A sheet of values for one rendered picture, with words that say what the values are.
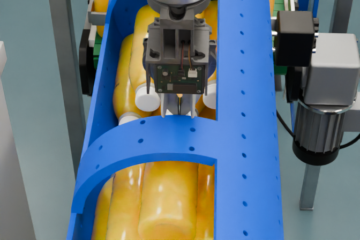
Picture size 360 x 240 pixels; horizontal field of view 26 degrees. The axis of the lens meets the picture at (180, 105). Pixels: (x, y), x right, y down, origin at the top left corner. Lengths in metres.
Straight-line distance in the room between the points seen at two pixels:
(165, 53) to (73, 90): 1.02
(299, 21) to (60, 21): 0.54
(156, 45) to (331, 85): 0.86
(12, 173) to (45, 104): 1.41
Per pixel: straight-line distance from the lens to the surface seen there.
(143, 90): 1.19
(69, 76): 1.85
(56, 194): 2.52
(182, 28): 0.83
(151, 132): 0.98
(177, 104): 1.00
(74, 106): 1.92
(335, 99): 1.73
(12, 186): 1.42
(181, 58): 0.86
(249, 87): 1.09
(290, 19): 1.53
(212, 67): 0.95
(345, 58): 1.68
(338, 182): 2.57
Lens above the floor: 1.95
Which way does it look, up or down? 45 degrees down
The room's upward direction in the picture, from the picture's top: straight up
